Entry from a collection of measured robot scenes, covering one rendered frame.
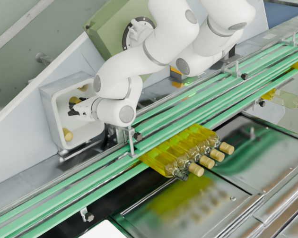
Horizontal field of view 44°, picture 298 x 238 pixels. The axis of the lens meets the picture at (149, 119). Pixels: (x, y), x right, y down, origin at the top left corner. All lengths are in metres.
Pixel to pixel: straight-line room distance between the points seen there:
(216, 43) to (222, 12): 0.17
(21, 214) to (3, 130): 0.27
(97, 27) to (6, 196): 0.62
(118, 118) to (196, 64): 0.29
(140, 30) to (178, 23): 0.46
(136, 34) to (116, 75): 0.37
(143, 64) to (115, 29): 0.38
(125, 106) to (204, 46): 0.27
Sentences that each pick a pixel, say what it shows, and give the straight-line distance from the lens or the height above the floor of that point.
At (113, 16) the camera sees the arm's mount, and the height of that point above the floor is 0.84.
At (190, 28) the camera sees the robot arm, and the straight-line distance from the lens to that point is 0.84.
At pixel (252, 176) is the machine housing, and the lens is 1.56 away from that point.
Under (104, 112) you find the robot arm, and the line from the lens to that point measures 1.03.
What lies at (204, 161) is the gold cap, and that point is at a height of 1.14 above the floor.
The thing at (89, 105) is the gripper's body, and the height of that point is 0.97.
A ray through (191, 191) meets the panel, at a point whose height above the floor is 1.11.
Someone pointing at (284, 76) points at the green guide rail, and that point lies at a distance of 2.07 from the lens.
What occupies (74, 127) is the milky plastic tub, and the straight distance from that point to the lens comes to 1.37.
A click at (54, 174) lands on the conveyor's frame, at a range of 1.31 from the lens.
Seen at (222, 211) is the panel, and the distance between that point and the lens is 1.36.
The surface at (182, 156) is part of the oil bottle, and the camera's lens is 1.35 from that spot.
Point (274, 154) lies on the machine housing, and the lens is 1.69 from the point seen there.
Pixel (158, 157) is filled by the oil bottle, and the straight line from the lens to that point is 1.35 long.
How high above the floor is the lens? 1.83
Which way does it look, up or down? 41 degrees down
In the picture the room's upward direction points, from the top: 118 degrees clockwise
